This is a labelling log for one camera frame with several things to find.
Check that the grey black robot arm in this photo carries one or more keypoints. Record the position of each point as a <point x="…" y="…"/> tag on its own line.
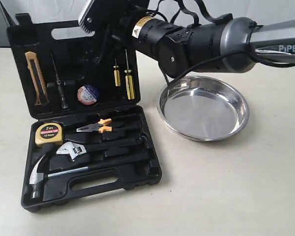
<point x="224" y="45"/>

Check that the clear test screwdriver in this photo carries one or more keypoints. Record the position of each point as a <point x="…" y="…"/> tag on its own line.
<point x="64" y="104"/>

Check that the large yellow screwdriver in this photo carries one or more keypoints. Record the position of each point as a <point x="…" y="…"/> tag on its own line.
<point x="129" y="80"/>

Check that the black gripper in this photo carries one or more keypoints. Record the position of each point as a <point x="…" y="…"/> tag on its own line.
<point x="117" y="18"/>

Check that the yellow tape measure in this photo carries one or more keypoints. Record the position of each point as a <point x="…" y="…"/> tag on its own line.
<point x="49" y="133"/>

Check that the black plastic tool case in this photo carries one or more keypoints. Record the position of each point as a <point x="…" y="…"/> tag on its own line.
<point x="75" y="66"/>

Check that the orange handled pliers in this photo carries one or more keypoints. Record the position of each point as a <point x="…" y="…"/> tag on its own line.
<point x="108" y="125"/>

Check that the round steel tray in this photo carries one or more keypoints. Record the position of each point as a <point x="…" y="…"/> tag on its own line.
<point x="203" y="109"/>

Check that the yellow utility knife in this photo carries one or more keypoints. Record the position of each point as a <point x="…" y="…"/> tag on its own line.
<point x="37" y="78"/>

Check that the black adjustable wrench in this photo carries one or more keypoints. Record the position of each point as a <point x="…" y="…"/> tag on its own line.
<point x="75" y="150"/>

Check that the small yellow screwdriver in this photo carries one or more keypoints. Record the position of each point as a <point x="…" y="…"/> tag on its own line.
<point x="117" y="74"/>

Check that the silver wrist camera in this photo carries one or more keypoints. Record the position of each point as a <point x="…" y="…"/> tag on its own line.
<point x="89" y="19"/>

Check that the steel claw hammer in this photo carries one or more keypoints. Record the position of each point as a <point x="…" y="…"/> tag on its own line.
<point x="37" y="177"/>

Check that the electrical tape roll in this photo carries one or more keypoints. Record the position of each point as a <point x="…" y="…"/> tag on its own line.
<point x="87" y="95"/>

